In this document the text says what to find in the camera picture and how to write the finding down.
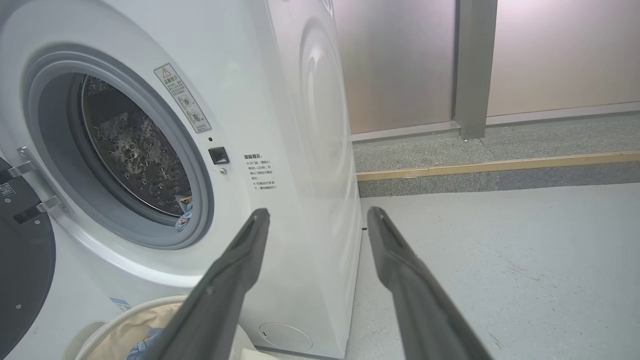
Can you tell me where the dark round washer door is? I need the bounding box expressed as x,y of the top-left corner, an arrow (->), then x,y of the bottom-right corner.
0,157 -> 57,346

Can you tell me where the grey rubber door gasket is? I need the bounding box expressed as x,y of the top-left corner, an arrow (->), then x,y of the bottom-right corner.
22,47 -> 216,250

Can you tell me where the yellow wooden floor strip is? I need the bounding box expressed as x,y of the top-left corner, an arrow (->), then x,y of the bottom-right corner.
356,151 -> 640,182

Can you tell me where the round drain filter cap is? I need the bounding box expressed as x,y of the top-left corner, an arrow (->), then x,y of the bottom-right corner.
258,322 -> 314,352

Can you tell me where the white washing machine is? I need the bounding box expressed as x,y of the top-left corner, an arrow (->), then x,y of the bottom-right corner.
0,0 -> 363,360

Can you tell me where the grey warning sticker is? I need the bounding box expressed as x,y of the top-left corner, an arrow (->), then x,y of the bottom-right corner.
153,63 -> 212,134

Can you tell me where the printed text notice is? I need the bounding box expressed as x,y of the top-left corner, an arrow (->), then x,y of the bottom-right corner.
243,153 -> 277,192

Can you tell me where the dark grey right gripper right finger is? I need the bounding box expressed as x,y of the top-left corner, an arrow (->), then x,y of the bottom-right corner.
367,206 -> 493,360

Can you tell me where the steel washer drum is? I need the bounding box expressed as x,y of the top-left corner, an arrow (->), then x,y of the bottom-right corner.
80,75 -> 193,218

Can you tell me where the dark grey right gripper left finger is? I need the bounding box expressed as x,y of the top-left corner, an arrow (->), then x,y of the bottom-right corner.
142,208 -> 271,360

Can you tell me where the metal door hinge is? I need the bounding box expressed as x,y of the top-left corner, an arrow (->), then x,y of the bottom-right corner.
0,146 -> 68,226

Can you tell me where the cream canvas laundry basket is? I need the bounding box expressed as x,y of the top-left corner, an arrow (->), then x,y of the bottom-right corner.
62,295 -> 261,360

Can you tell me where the grey metal pillar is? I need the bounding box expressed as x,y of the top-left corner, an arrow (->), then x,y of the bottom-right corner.
452,0 -> 498,140

